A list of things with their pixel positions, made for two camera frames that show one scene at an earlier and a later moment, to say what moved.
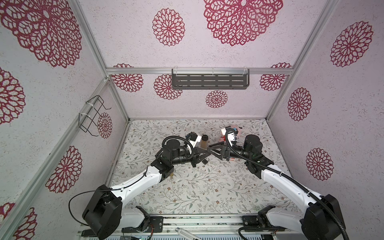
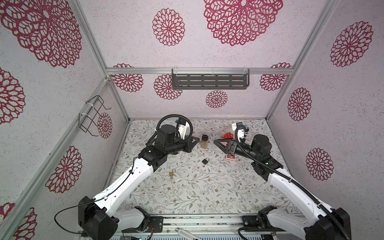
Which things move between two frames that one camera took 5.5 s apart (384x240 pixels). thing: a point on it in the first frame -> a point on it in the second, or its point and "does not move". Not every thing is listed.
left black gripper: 196,158 -> 189,146
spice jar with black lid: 204,143 does not move
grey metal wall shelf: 210,78 does not move
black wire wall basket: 95,108 does not move
